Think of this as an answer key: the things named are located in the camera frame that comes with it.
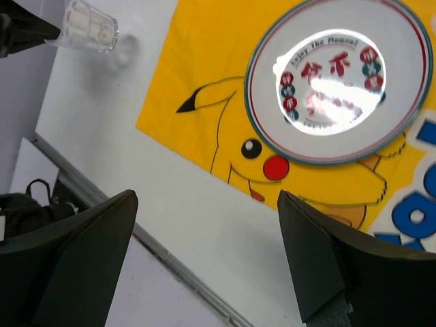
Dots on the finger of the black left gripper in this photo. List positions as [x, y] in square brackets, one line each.
[22, 30]

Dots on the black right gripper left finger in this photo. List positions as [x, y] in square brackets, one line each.
[65, 273]

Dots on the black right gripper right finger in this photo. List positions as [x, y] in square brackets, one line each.
[344, 277]

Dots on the clear drinking glass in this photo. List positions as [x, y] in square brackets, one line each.
[84, 27]

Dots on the yellow Pikachu cloth placemat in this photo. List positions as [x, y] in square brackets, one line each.
[195, 107]

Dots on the white plate with red characters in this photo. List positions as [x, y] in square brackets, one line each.
[332, 82]

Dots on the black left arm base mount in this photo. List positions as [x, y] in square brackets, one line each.
[22, 213]

